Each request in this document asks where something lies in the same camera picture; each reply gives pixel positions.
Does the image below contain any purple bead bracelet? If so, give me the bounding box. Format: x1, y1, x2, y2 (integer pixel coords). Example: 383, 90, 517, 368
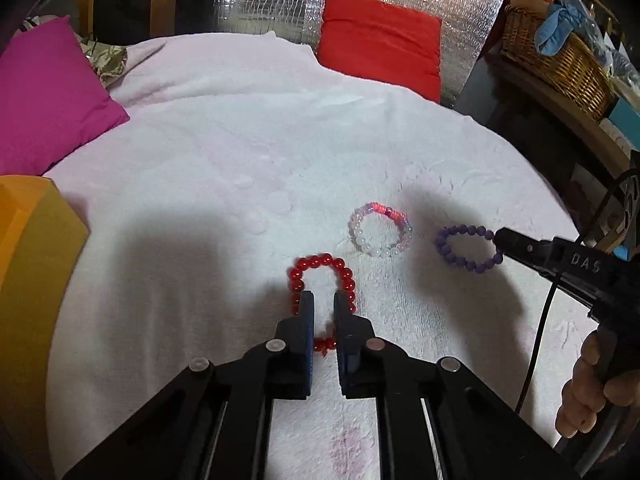
433, 223, 505, 274

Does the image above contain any red bead bracelet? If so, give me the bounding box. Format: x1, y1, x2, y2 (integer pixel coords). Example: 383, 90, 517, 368
287, 252, 358, 358

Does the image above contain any white pink bead bracelet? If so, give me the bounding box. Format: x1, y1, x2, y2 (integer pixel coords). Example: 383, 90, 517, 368
348, 201, 414, 259

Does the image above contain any person's right hand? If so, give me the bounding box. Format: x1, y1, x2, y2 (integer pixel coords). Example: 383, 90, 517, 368
555, 330, 639, 439

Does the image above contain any wicker basket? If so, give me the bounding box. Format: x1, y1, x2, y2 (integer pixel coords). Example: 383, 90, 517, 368
500, 4, 615, 122

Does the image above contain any blue cloth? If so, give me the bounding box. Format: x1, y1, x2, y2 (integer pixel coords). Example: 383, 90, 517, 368
534, 2, 587, 58

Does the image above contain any white pink blanket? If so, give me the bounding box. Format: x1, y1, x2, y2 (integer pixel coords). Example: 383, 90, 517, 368
47, 34, 576, 474

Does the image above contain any orange cardboard tray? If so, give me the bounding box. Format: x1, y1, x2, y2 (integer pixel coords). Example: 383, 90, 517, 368
1, 176, 89, 479

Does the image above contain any red pillow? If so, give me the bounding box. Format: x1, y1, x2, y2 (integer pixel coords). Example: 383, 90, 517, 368
317, 0, 442, 103

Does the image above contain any magenta pillow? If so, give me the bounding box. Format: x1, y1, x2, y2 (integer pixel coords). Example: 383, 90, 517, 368
1, 18, 129, 176

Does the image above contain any patterned cloth scrap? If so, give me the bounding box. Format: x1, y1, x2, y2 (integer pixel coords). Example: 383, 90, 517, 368
76, 36, 128, 88

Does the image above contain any black cable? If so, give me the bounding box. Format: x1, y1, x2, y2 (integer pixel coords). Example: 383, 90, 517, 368
514, 169, 640, 413

